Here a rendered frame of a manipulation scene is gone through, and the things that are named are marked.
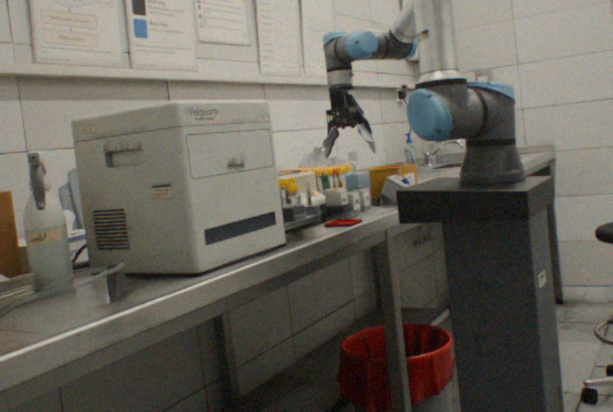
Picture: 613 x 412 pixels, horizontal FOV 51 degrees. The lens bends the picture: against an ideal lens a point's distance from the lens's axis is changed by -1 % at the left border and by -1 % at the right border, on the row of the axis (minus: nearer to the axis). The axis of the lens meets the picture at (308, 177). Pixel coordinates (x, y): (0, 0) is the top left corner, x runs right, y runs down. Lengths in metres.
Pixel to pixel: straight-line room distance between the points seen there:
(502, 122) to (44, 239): 0.99
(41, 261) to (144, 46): 0.96
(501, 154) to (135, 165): 0.81
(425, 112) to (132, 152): 0.63
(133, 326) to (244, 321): 1.36
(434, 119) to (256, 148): 0.40
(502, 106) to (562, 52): 2.42
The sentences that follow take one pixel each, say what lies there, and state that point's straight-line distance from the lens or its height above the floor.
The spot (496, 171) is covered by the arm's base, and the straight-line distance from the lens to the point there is 1.53.
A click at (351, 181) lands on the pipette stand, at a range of 1.87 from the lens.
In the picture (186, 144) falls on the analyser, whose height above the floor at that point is 1.10.
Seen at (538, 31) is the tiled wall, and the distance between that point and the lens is 3.98.
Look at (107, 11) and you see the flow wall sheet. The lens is 1.92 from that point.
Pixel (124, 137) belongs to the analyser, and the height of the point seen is 1.13.
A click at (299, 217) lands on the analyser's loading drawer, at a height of 0.92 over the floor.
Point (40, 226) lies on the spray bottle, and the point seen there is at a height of 0.99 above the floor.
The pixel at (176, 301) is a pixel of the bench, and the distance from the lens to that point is 1.03.
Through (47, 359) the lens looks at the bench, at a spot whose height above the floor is 0.85.
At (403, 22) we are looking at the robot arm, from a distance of 1.78.
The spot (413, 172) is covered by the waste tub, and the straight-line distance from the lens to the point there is 2.06.
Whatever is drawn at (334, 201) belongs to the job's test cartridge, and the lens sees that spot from 1.68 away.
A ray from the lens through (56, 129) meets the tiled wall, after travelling 1.76.
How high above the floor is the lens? 1.08
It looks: 3 degrees down
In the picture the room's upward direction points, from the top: 6 degrees counter-clockwise
